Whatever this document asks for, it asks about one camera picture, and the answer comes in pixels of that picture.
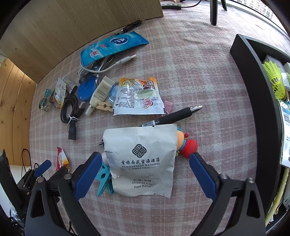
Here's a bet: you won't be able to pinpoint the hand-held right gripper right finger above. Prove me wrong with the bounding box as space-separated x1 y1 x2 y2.
189 152 266 236

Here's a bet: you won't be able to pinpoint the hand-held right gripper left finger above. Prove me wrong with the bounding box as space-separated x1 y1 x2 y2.
25 152 103 236

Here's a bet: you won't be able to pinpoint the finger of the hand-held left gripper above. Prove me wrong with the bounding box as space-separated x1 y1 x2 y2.
34 159 52 178
46 167 71 185

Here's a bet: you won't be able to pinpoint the white shower cap packet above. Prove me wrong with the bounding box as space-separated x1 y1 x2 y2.
103 124 178 198

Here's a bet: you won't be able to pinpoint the metal clamp tongs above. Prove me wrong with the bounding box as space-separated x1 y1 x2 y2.
38 97 58 112

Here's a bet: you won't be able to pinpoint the blue round tape measure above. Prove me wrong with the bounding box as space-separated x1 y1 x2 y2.
76 76 98 102

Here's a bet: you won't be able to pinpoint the black tray container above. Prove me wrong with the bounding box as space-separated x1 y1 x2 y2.
229 34 290 230

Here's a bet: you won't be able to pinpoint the blue wet wipes pack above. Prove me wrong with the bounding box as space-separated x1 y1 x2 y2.
81 31 150 68

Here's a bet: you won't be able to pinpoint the red snack packet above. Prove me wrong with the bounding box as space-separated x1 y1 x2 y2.
56 147 70 172

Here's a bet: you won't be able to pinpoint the red and orange toy figure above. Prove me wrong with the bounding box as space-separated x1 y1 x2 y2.
174 128 199 159

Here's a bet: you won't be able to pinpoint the black pen with rubber grip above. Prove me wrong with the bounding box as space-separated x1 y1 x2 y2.
98 105 202 147

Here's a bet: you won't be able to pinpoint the wooden clothespin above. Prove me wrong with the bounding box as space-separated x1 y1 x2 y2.
96 101 114 113

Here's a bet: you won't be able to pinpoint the yellow plastic strip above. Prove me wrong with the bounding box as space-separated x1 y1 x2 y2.
265 168 288 226

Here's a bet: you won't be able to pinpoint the white and orange snack packet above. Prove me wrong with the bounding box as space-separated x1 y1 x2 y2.
50 78 68 110

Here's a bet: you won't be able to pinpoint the small pink pouch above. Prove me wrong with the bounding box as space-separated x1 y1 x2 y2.
163 100 174 114

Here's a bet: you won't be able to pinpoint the cream cosmetic tube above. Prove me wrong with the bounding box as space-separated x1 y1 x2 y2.
85 76 114 117

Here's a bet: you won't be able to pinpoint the clear blue plastic clip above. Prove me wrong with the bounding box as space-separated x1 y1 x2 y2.
106 82 119 105

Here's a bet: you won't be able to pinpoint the white and orange coffee sachet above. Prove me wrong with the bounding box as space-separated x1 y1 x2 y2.
113 77 165 116

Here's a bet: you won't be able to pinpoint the white printed card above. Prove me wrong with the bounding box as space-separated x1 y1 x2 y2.
278 100 290 168

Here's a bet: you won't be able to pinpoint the pink plaid cloth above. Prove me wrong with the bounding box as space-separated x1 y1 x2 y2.
28 0 282 236

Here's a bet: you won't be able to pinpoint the yellow-green shuttlecock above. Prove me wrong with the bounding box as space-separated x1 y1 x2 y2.
262 61 287 100

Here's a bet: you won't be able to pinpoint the white box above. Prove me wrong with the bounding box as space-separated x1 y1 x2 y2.
263 54 285 73

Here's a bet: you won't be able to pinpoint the slim black pen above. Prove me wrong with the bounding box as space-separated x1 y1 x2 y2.
113 20 144 36

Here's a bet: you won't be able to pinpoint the black tripod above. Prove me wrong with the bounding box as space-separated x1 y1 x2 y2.
210 0 227 26

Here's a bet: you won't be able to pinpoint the black power strip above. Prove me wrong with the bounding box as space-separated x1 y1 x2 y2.
161 2 182 10

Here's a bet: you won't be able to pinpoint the window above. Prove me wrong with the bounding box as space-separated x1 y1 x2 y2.
236 0 280 22

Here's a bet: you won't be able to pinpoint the black USB cable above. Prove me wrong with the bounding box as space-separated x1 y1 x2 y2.
60 94 87 140

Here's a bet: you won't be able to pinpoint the black handled scissors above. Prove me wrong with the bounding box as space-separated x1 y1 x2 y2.
91 55 115 71

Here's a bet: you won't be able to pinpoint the white USB cable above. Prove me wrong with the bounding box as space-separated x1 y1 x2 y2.
78 54 137 79

